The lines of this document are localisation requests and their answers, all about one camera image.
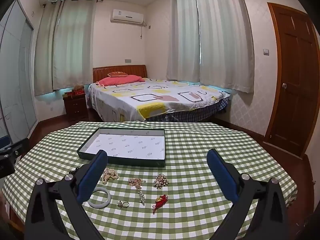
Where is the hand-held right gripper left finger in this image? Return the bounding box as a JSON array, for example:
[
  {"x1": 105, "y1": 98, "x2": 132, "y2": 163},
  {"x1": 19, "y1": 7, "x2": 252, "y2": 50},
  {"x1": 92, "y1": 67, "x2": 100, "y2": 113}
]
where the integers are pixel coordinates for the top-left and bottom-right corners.
[{"x1": 24, "y1": 149, "x2": 108, "y2": 240}]

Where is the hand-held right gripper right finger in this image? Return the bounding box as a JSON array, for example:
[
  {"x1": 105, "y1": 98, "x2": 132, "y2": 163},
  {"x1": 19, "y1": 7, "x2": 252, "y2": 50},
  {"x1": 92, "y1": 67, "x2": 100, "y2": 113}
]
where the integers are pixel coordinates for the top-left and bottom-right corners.
[{"x1": 206, "y1": 148, "x2": 289, "y2": 240}]

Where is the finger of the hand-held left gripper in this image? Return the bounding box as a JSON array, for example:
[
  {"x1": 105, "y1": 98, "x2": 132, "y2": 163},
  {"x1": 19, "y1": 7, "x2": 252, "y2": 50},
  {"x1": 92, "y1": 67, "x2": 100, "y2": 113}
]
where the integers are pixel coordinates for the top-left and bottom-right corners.
[{"x1": 0, "y1": 138, "x2": 28, "y2": 161}]

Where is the pearl bead jewelry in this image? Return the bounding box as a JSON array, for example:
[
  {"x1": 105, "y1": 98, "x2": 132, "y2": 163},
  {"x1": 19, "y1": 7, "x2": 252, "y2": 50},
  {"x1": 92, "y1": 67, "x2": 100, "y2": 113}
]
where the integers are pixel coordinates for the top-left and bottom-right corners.
[{"x1": 101, "y1": 167, "x2": 120, "y2": 184}]

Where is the pale jade bangle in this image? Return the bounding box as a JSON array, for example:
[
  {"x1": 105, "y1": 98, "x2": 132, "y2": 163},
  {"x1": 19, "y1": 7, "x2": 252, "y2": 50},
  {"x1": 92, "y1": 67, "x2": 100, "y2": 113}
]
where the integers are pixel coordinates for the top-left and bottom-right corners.
[{"x1": 86, "y1": 187, "x2": 111, "y2": 209}]

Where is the gold chain necklace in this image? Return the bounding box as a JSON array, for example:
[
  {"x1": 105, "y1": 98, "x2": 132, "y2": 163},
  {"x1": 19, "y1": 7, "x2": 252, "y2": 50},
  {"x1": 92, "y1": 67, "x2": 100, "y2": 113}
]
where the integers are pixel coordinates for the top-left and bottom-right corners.
[{"x1": 128, "y1": 177, "x2": 147, "y2": 207}]

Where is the white shallow box tray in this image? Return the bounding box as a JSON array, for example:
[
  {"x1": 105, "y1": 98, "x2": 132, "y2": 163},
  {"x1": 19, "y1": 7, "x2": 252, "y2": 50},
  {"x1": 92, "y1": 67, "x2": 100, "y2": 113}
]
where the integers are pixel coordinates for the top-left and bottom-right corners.
[{"x1": 76, "y1": 127, "x2": 166, "y2": 168}]

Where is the red charm with gold turtle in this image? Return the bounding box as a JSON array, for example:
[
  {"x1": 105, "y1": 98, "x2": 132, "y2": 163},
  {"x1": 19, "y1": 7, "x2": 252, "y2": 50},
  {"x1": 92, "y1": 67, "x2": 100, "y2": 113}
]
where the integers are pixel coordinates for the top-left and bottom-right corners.
[{"x1": 152, "y1": 194, "x2": 168, "y2": 215}]

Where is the green checked tablecloth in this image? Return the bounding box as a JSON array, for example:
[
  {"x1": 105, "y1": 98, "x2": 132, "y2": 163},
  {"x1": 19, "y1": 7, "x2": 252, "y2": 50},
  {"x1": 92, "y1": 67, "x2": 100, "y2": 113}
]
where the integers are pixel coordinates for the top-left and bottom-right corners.
[{"x1": 2, "y1": 121, "x2": 298, "y2": 240}]

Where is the frosted glass wardrobe door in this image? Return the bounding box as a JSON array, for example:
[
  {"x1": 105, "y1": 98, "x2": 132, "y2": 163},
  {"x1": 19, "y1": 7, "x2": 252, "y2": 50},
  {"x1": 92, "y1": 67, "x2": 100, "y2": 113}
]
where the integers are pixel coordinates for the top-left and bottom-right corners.
[{"x1": 0, "y1": 0, "x2": 39, "y2": 140}]

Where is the blue plaid bed skirt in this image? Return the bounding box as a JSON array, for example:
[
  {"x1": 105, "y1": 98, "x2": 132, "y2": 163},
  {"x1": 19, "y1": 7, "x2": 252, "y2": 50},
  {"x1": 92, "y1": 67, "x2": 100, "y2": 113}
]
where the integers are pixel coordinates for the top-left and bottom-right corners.
[{"x1": 145, "y1": 97, "x2": 230, "y2": 123}]

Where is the dark wooden nightstand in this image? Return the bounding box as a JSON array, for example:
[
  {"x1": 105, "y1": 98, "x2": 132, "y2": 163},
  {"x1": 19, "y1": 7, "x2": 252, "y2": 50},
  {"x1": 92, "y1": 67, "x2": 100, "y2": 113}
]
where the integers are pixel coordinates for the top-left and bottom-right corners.
[{"x1": 62, "y1": 91, "x2": 89, "y2": 117}]

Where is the narrow white window curtain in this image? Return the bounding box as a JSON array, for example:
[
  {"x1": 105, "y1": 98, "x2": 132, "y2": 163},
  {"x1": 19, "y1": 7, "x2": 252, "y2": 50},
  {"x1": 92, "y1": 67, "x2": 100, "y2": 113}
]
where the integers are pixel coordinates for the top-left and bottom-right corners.
[{"x1": 34, "y1": 0, "x2": 63, "y2": 97}]

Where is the pink pillow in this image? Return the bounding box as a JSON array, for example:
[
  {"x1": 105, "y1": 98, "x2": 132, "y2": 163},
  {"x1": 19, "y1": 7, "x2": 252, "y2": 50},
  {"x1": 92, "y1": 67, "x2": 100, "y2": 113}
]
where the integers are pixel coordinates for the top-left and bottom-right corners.
[{"x1": 96, "y1": 74, "x2": 145, "y2": 87}]

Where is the patterned white bedsheet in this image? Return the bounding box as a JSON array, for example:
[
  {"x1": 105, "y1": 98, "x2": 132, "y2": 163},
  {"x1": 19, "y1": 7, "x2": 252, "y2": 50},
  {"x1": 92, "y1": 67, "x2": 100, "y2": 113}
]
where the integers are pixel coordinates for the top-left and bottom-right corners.
[{"x1": 86, "y1": 77, "x2": 232, "y2": 123}]

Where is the wooden headboard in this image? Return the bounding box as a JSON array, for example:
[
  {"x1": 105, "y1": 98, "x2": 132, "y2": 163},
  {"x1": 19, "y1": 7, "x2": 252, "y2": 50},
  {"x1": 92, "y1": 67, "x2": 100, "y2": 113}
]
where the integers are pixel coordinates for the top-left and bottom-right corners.
[{"x1": 92, "y1": 64, "x2": 147, "y2": 83}]

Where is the wide white window curtain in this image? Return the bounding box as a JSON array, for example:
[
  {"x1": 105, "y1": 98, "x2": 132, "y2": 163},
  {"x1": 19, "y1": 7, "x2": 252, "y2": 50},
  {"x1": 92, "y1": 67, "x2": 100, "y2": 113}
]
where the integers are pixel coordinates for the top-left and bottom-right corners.
[{"x1": 52, "y1": 0, "x2": 97, "y2": 91}]

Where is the brown wooden door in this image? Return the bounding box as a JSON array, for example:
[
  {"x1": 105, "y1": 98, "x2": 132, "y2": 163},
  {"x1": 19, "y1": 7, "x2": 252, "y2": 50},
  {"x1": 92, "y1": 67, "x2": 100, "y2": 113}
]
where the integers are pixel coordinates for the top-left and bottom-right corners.
[{"x1": 264, "y1": 2, "x2": 320, "y2": 159}]

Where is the wide white corner curtain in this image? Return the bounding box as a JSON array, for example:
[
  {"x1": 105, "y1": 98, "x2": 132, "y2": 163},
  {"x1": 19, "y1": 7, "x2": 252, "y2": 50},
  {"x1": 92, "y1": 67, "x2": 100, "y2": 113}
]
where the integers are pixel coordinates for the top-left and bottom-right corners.
[{"x1": 194, "y1": 0, "x2": 255, "y2": 94}]

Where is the narrow white corner curtain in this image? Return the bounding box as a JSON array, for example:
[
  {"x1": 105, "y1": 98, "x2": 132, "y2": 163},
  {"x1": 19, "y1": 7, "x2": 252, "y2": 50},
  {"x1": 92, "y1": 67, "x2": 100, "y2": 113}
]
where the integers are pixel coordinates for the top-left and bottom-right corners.
[{"x1": 166, "y1": 0, "x2": 201, "y2": 82}]

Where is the black curtain rod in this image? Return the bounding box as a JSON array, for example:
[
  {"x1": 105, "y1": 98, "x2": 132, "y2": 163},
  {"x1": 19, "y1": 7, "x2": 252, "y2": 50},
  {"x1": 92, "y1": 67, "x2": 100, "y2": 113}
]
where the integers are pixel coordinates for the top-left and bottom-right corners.
[{"x1": 42, "y1": 0, "x2": 103, "y2": 6}]

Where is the white wall air conditioner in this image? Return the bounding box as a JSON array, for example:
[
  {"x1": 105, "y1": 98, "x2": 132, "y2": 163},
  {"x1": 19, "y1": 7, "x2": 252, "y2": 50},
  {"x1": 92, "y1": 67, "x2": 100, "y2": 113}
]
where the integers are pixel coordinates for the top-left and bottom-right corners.
[{"x1": 110, "y1": 9, "x2": 147, "y2": 27}]

